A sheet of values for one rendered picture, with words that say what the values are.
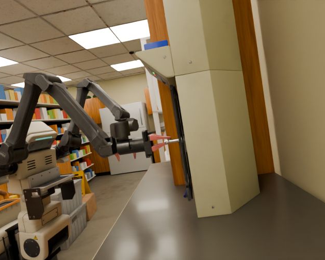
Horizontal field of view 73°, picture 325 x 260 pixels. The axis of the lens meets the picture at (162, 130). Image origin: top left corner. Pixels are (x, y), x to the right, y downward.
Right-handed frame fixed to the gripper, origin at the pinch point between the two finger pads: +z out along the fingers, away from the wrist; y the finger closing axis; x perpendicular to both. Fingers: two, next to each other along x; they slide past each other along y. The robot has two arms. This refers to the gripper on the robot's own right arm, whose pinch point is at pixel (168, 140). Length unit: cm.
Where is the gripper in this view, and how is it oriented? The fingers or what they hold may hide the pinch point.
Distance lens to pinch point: 82.6
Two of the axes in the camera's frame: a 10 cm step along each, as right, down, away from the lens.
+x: 1.0, -0.7, 9.9
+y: -1.7, -9.8, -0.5
